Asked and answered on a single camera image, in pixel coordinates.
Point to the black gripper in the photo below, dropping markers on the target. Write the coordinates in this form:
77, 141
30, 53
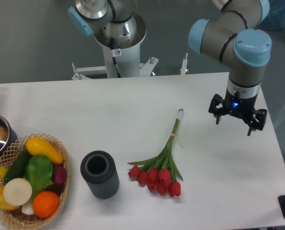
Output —
242, 108

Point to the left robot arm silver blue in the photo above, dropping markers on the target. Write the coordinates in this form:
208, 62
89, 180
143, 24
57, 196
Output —
112, 22

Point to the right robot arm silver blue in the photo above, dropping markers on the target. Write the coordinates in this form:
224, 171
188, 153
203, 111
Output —
234, 41

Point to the red tulip bouquet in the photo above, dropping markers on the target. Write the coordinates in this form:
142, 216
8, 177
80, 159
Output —
160, 173

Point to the blue plastic bag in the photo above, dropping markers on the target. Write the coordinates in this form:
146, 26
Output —
275, 20

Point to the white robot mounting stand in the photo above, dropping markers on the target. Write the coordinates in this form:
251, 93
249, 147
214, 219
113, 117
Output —
120, 63

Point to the dark grey ribbed vase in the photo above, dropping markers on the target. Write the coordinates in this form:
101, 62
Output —
99, 171

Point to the purple red onion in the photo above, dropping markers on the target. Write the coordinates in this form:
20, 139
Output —
59, 174

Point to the yellow squash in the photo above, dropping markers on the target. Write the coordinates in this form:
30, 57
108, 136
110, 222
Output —
38, 146

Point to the green lettuce leaf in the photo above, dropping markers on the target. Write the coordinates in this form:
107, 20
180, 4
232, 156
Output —
38, 173

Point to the orange fruit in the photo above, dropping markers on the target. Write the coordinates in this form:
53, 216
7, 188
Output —
45, 204

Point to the woven wicker basket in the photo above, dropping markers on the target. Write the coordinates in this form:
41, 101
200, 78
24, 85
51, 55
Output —
15, 219

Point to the dark green cucumber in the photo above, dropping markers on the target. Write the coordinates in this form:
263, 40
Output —
17, 169

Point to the white leek stalk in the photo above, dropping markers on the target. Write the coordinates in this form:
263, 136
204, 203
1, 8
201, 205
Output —
27, 208

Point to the white round onion slice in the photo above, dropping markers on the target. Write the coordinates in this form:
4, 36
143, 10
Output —
17, 191

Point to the yellow bell pepper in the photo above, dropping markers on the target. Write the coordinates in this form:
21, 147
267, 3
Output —
3, 204

